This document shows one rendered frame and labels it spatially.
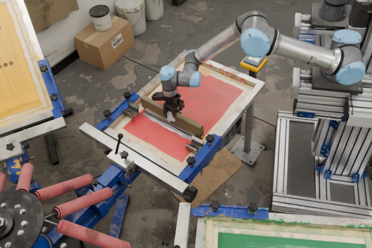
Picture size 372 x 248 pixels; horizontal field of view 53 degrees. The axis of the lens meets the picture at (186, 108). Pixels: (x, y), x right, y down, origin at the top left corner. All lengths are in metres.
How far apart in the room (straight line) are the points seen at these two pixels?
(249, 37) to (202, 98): 0.74
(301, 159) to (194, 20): 2.28
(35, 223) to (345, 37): 1.44
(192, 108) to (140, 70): 1.82
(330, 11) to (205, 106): 0.85
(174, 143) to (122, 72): 2.03
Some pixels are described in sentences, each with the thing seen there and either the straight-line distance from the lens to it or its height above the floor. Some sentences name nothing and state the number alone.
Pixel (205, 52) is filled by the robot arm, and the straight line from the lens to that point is 1.80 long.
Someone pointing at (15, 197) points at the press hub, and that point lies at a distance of 1.58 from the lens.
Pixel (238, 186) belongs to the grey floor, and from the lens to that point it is 2.94.
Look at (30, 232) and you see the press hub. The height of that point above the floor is 1.31.
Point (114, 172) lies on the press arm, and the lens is 1.83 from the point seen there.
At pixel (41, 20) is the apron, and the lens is 3.73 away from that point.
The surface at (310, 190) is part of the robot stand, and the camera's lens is 2.75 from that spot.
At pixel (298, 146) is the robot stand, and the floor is 0.21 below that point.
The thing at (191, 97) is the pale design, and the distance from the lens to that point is 2.19.
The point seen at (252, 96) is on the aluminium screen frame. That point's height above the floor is 0.99.
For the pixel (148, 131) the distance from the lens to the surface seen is 2.05.
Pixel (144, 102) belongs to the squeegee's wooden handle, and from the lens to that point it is 2.09.
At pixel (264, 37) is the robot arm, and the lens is 1.53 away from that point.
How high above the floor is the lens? 2.52
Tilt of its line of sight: 47 degrees down
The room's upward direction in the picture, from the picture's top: 6 degrees counter-clockwise
